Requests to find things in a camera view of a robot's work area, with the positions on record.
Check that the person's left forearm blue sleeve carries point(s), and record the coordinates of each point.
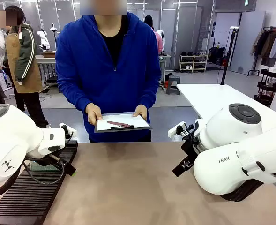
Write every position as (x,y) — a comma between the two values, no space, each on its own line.
(151,93)

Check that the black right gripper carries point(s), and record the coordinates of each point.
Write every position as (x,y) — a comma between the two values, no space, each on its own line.
(189,150)

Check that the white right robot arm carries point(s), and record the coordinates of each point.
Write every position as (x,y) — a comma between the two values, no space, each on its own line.
(222,168)

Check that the white background workbench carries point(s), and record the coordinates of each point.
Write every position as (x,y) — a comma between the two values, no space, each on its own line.
(46,68)

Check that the grey step stool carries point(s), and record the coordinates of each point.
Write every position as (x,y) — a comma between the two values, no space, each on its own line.
(173,84)

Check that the person's right hand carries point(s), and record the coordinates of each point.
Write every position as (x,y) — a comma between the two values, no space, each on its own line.
(93,113)

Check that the person in brown green coat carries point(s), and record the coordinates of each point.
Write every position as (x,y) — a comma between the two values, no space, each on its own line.
(23,58)

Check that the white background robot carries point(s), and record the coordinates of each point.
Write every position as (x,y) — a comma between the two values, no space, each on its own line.
(44,37)

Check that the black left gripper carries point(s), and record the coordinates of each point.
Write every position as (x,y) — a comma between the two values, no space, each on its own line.
(54,161)

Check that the dark grey clipboard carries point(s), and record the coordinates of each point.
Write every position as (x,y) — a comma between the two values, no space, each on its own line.
(100,131)

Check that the cardboard box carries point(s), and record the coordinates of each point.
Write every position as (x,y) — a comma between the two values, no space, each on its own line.
(49,54)

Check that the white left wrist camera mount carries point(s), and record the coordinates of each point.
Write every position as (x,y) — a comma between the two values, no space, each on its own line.
(68,137)

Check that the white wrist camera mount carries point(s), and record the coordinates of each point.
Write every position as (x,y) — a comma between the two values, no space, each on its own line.
(68,137)
(173,133)

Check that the person in pink top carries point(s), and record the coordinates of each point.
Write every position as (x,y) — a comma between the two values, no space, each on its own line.
(158,38)

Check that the black luggage bags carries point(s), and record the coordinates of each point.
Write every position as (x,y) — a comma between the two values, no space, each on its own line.
(216,55)

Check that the coat rack with coats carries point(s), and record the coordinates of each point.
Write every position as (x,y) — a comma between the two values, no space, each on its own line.
(269,44)

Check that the white table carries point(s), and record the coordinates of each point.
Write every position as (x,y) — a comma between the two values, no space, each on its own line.
(210,98)

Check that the person in blue hoodie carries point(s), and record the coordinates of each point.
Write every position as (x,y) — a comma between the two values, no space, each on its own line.
(100,77)

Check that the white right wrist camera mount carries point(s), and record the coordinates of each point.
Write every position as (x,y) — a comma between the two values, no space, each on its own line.
(173,133)

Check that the black camera pole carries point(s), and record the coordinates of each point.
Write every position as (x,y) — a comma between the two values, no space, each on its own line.
(228,56)

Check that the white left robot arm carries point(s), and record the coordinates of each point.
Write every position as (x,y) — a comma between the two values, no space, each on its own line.
(6,140)

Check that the black slotted PCB rack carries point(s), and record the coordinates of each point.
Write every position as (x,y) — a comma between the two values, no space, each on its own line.
(30,194)

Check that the person's left hand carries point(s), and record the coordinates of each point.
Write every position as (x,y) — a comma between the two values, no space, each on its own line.
(141,110)

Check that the white paper sheet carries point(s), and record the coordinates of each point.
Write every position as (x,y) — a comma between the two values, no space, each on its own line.
(137,122)

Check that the reddish pen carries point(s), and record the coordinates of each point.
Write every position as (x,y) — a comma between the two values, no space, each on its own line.
(117,123)

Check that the person's right forearm blue sleeve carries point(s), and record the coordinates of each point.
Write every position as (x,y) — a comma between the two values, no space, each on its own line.
(74,93)

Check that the wooden shoe rack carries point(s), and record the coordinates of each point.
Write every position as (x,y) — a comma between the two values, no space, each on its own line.
(194,63)

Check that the black utility cart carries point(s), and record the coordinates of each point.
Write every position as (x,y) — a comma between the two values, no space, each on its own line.
(267,86)

